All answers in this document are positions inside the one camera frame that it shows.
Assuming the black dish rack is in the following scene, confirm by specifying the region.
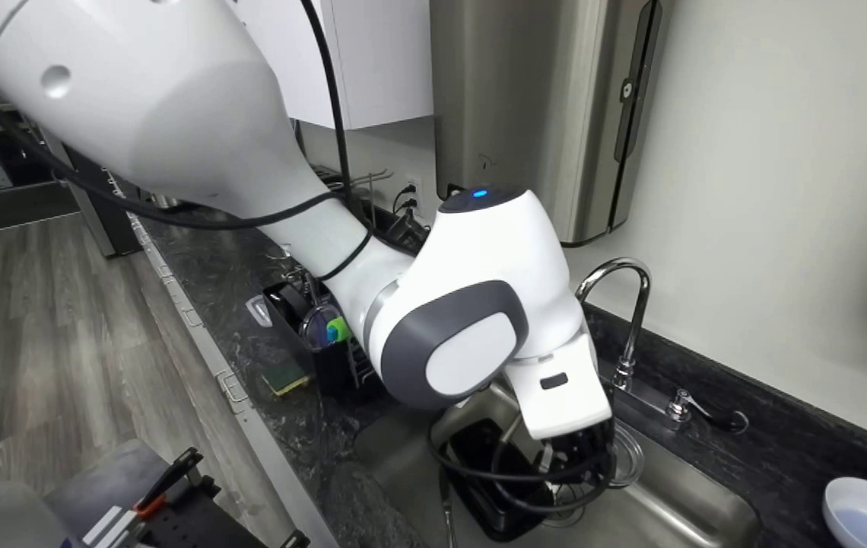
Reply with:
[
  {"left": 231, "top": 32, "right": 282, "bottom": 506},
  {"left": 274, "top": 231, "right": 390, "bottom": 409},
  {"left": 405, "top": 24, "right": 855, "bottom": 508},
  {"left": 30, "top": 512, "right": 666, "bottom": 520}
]
[{"left": 246, "top": 186, "right": 438, "bottom": 409}]

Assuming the steel paper towel dispenser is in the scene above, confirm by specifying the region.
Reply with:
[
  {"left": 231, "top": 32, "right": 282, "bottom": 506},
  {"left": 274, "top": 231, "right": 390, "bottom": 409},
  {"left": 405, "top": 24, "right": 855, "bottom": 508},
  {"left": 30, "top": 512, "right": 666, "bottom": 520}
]
[{"left": 425, "top": 0, "right": 670, "bottom": 251}]

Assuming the red handled hand tool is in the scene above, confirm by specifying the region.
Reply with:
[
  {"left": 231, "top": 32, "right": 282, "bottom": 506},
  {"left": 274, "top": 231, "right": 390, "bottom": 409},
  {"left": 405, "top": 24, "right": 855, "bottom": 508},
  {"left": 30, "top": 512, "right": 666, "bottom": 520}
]
[{"left": 95, "top": 444, "right": 208, "bottom": 548}]

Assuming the black metal frame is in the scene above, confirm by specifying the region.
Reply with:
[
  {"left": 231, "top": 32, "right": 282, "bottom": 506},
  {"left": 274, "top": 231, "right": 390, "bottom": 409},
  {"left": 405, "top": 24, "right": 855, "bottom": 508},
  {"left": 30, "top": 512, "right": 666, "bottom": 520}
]
[{"left": 0, "top": 58, "right": 146, "bottom": 262}]

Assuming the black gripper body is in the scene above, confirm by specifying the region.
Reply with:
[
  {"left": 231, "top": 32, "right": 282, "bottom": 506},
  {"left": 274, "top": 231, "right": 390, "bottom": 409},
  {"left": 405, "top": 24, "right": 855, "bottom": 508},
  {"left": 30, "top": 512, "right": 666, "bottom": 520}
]
[{"left": 517, "top": 418, "right": 621, "bottom": 502}]

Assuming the green and yellow sponge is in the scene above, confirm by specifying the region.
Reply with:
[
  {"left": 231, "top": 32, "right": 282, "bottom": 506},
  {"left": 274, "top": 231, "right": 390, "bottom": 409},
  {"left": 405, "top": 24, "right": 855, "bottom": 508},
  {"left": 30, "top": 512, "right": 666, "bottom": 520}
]
[{"left": 256, "top": 361, "right": 315, "bottom": 402}]

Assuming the green squeeze bottle blue cap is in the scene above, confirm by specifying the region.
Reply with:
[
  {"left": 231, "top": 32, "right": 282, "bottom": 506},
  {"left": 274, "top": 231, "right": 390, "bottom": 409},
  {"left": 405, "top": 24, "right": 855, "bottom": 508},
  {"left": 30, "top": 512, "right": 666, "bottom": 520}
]
[{"left": 297, "top": 303, "right": 356, "bottom": 358}]

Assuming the black rectangular plastic tray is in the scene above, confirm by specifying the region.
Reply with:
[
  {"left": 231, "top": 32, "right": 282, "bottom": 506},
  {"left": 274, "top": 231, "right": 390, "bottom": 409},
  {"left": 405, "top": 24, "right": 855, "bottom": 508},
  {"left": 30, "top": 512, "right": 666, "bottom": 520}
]
[{"left": 438, "top": 412, "right": 562, "bottom": 545}]

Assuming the white upper cabinet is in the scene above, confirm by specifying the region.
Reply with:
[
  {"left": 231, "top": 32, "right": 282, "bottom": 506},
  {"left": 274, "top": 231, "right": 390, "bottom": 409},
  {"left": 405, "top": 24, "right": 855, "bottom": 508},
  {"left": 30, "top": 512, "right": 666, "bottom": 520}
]
[{"left": 231, "top": 0, "right": 438, "bottom": 135}]

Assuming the chrome faucet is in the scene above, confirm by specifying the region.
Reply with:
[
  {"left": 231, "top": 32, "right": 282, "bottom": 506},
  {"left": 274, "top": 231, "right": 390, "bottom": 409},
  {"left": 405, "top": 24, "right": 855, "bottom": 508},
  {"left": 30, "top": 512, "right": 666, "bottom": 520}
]
[{"left": 571, "top": 256, "right": 756, "bottom": 438}]

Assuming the stainless steel sink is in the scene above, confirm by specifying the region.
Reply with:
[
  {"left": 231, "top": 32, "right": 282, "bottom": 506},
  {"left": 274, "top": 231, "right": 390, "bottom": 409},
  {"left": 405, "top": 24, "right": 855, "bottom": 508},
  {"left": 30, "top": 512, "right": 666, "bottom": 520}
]
[{"left": 349, "top": 381, "right": 766, "bottom": 548}]

